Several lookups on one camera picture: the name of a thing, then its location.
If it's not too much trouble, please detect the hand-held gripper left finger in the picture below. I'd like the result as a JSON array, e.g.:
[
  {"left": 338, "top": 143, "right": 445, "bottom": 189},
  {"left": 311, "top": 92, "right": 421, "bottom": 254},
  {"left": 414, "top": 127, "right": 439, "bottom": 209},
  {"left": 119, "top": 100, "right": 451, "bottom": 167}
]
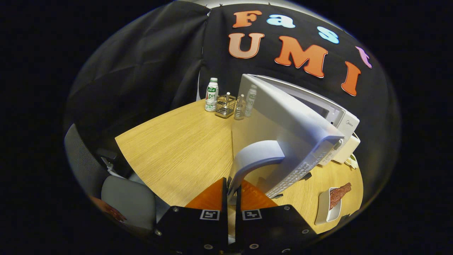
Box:
[{"left": 153, "top": 177, "right": 229, "bottom": 254}]

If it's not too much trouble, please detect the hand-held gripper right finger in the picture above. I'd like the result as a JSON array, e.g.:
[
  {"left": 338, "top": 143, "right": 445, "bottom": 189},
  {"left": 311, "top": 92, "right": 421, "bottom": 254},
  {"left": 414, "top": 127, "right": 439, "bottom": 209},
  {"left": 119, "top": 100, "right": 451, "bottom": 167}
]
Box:
[{"left": 235, "top": 180, "right": 319, "bottom": 254}]

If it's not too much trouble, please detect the white microwave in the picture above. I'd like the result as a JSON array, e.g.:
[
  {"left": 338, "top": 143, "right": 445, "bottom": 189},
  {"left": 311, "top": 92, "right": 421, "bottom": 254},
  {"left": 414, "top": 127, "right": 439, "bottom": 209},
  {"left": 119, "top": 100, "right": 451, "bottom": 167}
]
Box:
[{"left": 226, "top": 74, "right": 361, "bottom": 206}]

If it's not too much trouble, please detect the brown roast chicken wing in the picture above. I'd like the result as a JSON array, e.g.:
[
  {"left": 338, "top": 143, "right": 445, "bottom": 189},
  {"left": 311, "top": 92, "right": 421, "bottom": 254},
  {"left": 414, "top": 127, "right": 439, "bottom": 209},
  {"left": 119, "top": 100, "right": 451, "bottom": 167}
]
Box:
[{"left": 329, "top": 182, "right": 352, "bottom": 210}]

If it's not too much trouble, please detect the white rectangular ribbed plate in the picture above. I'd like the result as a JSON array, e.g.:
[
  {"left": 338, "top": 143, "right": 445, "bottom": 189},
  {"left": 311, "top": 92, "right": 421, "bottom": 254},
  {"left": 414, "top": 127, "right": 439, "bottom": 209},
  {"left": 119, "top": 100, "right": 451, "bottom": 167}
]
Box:
[{"left": 314, "top": 187, "right": 343, "bottom": 226}]

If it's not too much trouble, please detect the grey office chair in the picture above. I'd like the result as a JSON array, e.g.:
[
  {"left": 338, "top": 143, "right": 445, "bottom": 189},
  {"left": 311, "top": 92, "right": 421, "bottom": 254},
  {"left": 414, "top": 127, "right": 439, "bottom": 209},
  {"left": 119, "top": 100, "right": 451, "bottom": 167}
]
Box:
[{"left": 64, "top": 123, "right": 157, "bottom": 231}]

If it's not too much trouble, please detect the clear plastic bottle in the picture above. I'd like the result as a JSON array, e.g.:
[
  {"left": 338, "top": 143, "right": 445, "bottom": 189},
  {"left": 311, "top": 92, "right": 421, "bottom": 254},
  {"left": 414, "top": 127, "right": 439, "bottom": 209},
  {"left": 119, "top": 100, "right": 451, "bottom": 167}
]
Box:
[{"left": 234, "top": 94, "right": 246, "bottom": 120}]

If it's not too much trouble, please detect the white bottle with green label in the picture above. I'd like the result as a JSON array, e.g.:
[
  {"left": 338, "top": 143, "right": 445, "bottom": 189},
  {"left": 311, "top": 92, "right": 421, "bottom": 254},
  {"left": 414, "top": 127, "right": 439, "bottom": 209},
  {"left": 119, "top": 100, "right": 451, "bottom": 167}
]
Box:
[{"left": 205, "top": 78, "right": 219, "bottom": 112}]

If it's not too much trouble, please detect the white toaster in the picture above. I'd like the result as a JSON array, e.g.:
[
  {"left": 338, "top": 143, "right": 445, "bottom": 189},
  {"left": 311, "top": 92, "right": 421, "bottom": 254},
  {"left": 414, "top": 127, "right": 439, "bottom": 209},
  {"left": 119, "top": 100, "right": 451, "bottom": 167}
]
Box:
[{"left": 333, "top": 133, "right": 361, "bottom": 164}]

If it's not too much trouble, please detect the metal wire holder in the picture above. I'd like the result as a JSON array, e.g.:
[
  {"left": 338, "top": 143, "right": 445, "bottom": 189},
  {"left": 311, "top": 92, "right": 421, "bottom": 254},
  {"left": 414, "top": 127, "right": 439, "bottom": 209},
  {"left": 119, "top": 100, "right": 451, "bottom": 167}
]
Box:
[{"left": 215, "top": 92, "right": 236, "bottom": 118}]

